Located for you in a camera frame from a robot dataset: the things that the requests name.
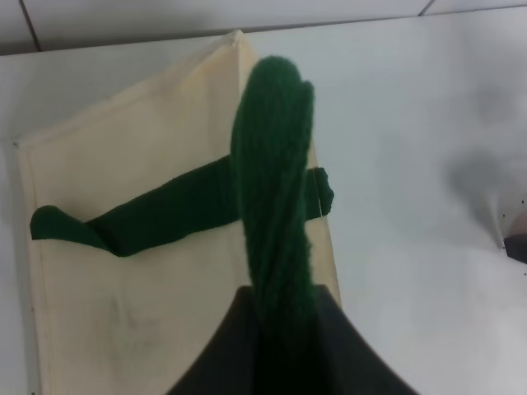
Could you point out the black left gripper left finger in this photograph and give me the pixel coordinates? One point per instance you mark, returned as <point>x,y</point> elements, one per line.
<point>227,363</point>

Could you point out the white linen bag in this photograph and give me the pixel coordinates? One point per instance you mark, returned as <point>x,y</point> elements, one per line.
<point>148,211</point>

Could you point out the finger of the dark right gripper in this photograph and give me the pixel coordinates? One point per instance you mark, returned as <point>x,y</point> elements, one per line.
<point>516,247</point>

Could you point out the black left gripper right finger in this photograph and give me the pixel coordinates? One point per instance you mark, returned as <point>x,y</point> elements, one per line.
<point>348,365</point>

